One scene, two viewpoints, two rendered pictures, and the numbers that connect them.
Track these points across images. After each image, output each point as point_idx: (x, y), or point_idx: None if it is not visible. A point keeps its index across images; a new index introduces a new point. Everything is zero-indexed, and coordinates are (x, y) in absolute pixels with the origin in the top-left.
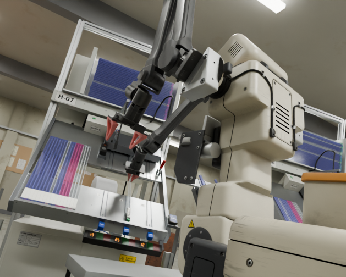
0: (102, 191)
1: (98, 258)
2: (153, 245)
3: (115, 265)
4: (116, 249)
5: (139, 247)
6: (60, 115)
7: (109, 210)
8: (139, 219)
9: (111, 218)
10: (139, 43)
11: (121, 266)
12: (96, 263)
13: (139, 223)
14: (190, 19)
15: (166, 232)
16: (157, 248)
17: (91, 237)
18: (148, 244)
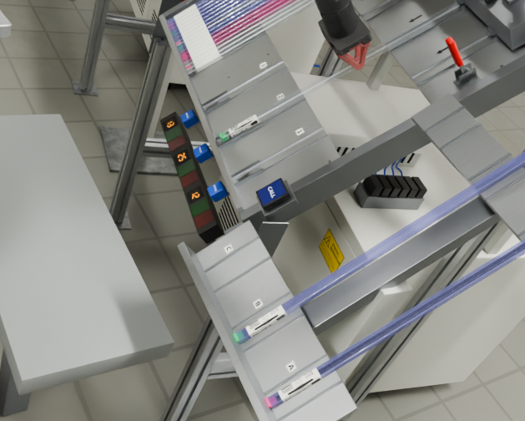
0: (277, 61)
1: (70, 145)
2: (205, 212)
3: (29, 159)
4: (328, 215)
5: (186, 195)
6: None
7: (236, 102)
8: (250, 152)
9: (219, 118)
10: None
11: (34, 166)
12: (14, 136)
13: (239, 159)
14: None
15: (234, 206)
16: (200, 221)
17: (164, 128)
18: (202, 202)
